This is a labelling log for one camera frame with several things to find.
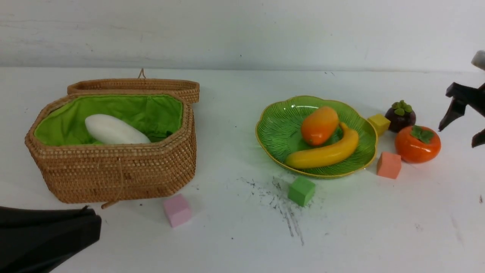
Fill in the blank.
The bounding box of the salmon orange foam cube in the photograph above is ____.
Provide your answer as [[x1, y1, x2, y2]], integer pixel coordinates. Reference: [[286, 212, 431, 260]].
[[376, 151, 402, 179]]

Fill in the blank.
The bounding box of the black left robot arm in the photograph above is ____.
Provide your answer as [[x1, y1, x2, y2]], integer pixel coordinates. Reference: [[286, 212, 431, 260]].
[[0, 206, 102, 273]]

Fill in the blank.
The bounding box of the orange yellow mango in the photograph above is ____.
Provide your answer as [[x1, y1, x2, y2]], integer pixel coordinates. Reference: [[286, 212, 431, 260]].
[[301, 107, 340, 146]]

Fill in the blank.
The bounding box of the green foam cube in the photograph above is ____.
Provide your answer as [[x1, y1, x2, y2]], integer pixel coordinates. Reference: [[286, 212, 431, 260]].
[[287, 177, 316, 207]]

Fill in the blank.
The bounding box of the white radish with green leaves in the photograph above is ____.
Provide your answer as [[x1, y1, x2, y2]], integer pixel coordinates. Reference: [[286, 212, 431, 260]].
[[84, 114, 173, 144]]

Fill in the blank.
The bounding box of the woven rattan basket green lining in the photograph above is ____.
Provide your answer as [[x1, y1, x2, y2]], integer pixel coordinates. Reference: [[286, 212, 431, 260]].
[[25, 92, 197, 209]]

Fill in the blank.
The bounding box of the yellow banana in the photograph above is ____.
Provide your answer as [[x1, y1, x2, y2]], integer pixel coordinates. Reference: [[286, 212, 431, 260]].
[[284, 122, 359, 169]]

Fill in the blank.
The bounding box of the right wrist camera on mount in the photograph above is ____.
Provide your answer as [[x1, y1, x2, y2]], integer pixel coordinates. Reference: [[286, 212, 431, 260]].
[[471, 50, 485, 71]]

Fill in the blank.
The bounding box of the yellow foam cube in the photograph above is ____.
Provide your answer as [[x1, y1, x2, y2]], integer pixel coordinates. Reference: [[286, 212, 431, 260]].
[[367, 114, 390, 137]]

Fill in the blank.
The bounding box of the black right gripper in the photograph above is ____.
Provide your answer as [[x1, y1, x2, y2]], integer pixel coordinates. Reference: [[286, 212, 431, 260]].
[[438, 82, 485, 148]]

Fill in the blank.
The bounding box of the purple mangosteen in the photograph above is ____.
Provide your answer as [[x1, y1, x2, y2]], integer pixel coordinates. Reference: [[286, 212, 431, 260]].
[[385, 100, 416, 133]]

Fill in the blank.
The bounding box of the pink foam cube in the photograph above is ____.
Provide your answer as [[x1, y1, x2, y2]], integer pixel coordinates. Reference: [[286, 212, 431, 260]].
[[163, 194, 192, 228]]

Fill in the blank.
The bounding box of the orange persimmon with green calyx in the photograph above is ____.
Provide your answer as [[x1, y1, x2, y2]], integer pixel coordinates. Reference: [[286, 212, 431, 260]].
[[394, 126, 442, 164]]

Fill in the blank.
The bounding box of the green glass leaf plate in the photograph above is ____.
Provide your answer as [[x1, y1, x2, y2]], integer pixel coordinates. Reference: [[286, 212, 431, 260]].
[[256, 96, 378, 179]]

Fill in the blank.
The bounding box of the woven rattan basket lid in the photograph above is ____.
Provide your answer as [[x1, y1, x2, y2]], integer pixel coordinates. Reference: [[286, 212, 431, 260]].
[[67, 69, 200, 104]]

